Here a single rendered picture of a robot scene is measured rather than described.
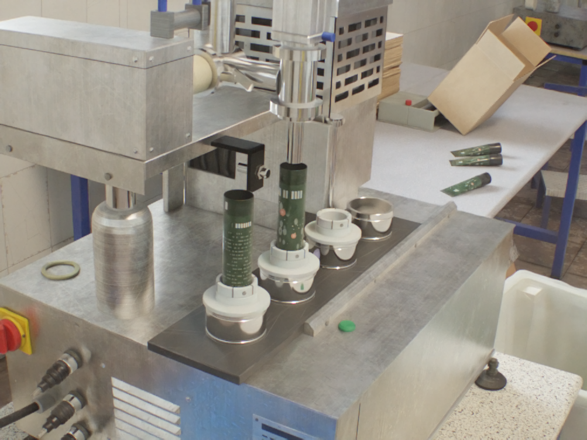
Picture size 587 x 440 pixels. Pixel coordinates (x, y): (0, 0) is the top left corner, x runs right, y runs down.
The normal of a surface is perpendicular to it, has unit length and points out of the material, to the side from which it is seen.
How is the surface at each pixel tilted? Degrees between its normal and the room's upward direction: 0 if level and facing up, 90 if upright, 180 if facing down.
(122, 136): 90
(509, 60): 111
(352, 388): 0
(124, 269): 90
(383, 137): 0
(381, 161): 0
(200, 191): 90
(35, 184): 90
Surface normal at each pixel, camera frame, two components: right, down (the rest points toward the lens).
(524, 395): 0.05, -0.92
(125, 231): 0.33, 0.24
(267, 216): -0.49, 0.31
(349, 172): 0.87, 0.23
